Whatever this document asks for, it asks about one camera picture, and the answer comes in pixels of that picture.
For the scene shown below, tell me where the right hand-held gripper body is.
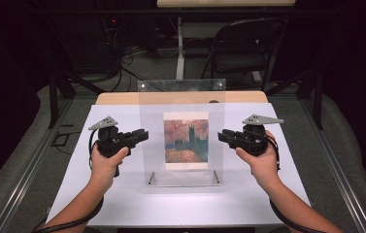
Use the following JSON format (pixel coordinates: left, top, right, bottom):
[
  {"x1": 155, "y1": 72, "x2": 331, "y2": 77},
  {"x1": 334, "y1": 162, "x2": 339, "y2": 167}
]
[{"x1": 233, "y1": 114, "x2": 284, "y2": 157}]

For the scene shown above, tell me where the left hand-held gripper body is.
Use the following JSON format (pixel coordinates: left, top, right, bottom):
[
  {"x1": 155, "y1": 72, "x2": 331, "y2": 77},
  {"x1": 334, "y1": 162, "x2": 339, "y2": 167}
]
[{"x1": 87, "y1": 116, "x2": 134, "y2": 159}]

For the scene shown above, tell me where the landscape painting print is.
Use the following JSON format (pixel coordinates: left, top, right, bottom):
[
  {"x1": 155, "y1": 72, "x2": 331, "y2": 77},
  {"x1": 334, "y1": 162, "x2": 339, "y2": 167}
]
[{"x1": 162, "y1": 111, "x2": 211, "y2": 171}]

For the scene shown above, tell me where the clear acrylic photo frame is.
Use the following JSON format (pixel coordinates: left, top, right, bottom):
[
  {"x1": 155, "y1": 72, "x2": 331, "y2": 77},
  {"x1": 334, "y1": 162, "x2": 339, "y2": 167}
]
[{"x1": 137, "y1": 78, "x2": 227, "y2": 188}]

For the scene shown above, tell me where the person's left hand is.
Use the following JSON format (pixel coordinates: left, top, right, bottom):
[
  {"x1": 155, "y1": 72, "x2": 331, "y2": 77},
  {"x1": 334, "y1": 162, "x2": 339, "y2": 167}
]
[{"x1": 88, "y1": 143, "x2": 130, "y2": 192}]

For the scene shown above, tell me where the person's right hand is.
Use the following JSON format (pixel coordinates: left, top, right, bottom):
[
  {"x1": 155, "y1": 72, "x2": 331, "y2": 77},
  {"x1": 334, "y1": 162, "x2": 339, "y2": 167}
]
[{"x1": 235, "y1": 130, "x2": 281, "y2": 192}]

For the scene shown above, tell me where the wooden table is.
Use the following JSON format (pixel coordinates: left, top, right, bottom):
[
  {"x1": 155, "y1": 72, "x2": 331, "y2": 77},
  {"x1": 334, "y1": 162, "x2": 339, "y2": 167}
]
[{"x1": 94, "y1": 90, "x2": 269, "y2": 106}]

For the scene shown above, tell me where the white table mat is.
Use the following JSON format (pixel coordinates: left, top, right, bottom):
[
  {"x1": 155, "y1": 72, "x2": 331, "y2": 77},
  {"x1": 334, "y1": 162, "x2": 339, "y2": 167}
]
[{"x1": 45, "y1": 102, "x2": 312, "y2": 227}]

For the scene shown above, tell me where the black metal stand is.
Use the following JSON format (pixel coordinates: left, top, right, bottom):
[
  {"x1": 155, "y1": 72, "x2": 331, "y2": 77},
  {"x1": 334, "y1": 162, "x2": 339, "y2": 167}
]
[
  {"x1": 265, "y1": 66, "x2": 324, "y2": 131},
  {"x1": 48, "y1": 68, "x2": 106, "y2": 130}
]

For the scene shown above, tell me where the black folding chair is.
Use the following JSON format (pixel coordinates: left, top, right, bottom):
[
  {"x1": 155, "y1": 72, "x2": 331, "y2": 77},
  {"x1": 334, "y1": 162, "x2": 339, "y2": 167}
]
[{"x1": 200, "y1": 17, "x2": 289, "y2": 92}]

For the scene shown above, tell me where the white desk leg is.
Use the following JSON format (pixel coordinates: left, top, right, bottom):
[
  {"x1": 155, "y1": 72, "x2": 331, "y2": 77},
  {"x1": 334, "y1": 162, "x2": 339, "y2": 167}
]
[{"x1": 175, "y1": 17, "x2": 186, "y2": 82}]

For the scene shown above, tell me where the light wooden desk top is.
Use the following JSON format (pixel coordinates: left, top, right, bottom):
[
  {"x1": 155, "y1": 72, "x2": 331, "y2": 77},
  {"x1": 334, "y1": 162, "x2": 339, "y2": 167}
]
[{"x1": 156, "y1": 0, "x2": 296, "y2": 9}]

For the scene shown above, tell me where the bundle of floor cables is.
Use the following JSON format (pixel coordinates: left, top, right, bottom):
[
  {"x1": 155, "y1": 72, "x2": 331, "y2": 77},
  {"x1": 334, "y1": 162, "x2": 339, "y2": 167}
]
[{"x1": 105, "y1": 43, "x2": 172, "y2": 93}]

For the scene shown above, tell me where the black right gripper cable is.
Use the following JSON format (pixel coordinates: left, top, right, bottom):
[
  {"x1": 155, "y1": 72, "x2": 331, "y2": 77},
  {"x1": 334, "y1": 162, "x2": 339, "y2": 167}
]
[{"x1": 266, "y1": 134, "x2": 328, "y2": 233}]

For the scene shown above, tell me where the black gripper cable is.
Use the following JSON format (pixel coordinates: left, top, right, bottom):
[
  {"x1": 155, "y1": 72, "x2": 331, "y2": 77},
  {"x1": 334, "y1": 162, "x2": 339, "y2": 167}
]
[
  {"x1": 266, "y1": 134, "x2": 328, "y2": 233},
  {"x1": 30, "y1": 128, "x2": 106, "y2": 233}
]

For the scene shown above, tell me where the aluminium floor rail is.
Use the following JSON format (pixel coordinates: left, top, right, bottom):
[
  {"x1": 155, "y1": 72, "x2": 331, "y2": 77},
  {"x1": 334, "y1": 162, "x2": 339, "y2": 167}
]
[
  {"x1": 299, "y1": 96, "x2": 366, "y2": 233},
  {"x1": 0, "y1": 96, "x2": 76, "y2": 233}
]

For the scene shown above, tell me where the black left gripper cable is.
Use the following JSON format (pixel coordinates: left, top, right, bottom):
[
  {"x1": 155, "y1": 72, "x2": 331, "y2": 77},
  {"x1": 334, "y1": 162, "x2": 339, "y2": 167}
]
[{"x1": 30, "y1": 128, "x2": 106, "y2": 233}]

